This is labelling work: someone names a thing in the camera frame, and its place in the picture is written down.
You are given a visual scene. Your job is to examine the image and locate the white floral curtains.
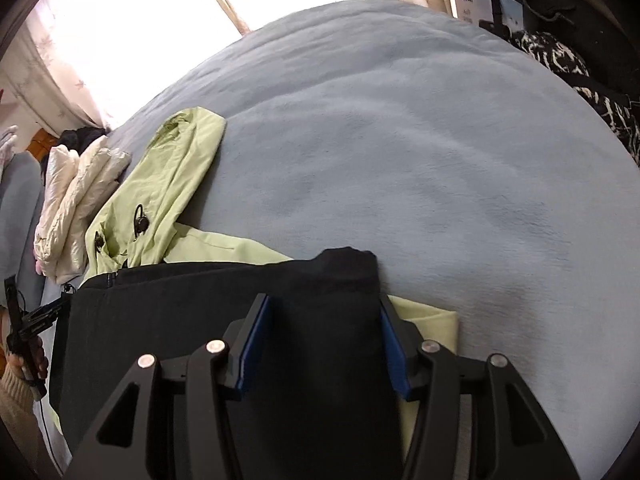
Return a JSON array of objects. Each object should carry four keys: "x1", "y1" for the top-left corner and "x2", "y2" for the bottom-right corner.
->
[{"x1": 1, "y1": 0, "x2": 451, "y2": 132}]

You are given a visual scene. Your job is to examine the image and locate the floral purple folded quilt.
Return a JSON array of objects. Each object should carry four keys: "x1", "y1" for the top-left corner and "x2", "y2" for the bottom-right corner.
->
[{"x1": 0, "y1": 125, "x2": 18, "y2": 167}]

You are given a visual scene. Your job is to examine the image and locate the white cardboard box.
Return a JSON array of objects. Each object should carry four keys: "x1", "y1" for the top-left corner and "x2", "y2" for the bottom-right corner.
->
[{"x1": 454, "y1": 0, "x2": 525, "y2": 37}]

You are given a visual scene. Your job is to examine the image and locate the black clothing heap by window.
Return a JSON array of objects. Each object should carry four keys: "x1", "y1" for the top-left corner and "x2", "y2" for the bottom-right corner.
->
[{"x1": 54, "y1": 127, "x2": 110, "y2": 154}]

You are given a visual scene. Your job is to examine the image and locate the black white patterned garment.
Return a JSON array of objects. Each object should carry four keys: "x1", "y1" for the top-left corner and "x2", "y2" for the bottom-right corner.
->
[{"x1": 510, "y1": 30, "x2": 639, "y2": 165}]

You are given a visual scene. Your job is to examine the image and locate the folded cream puffer jacket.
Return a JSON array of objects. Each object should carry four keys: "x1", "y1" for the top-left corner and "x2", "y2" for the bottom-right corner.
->
[{"x1": 34, "y1": 136, "x2": 130, "y2": 285}]

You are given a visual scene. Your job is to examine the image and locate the blue fleece bed blanket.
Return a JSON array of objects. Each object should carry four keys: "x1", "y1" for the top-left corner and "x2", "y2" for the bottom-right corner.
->
[{"x1": 110, "y1": 0, "x2": 639, "y2": 479}]

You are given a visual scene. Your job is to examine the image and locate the green and black hooded jacket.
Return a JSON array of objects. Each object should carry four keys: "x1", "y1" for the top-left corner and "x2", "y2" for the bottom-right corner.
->
[{"x1": 48, "y1": 105, "x2": 460, "y2": 480}]

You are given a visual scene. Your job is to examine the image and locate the person's left hand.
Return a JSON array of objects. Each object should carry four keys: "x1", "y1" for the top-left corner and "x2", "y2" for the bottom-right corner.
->
[{"x1": 0, "y1": 306, "x2": 50, "y2": 386}]

